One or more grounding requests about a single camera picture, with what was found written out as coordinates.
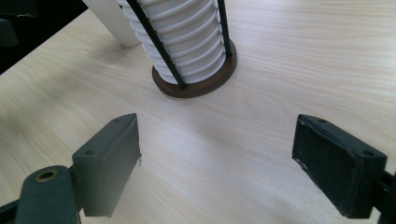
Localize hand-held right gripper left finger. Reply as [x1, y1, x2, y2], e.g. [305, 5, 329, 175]
[71, 112, 143, 218]

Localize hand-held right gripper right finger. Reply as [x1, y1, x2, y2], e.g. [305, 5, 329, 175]
[291, 113, 389, 219]

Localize white paper cup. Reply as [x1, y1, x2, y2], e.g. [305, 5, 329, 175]
[81, 0, 143, 49]

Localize stack of white cups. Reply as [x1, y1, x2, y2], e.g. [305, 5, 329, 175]
[116, 0, 230, 85]

